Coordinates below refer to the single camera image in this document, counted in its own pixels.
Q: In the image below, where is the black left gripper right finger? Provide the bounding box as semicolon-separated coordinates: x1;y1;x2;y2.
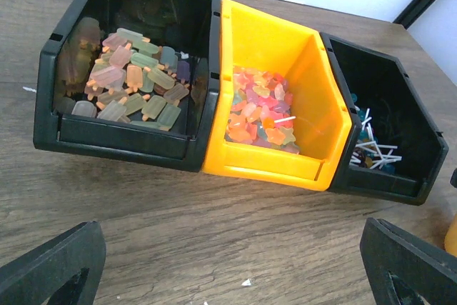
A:
360;218;456;304

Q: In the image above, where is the black bin with lollipops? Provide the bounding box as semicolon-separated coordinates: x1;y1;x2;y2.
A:
321;33;448;205

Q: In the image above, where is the orange plastic scoop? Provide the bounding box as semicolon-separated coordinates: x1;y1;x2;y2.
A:
444;214;457;257

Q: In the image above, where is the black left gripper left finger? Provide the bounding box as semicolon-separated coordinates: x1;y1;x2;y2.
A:
1;221;106;304

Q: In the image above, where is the orange lollipop in yellow bin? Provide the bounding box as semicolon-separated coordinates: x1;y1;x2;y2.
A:
261;116;296;129

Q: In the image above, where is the yellow bin with star candies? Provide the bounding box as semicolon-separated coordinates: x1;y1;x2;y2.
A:
203;0;351;191

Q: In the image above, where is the black bin with popsicle candies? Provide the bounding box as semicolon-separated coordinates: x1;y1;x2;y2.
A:
33;0;221;171

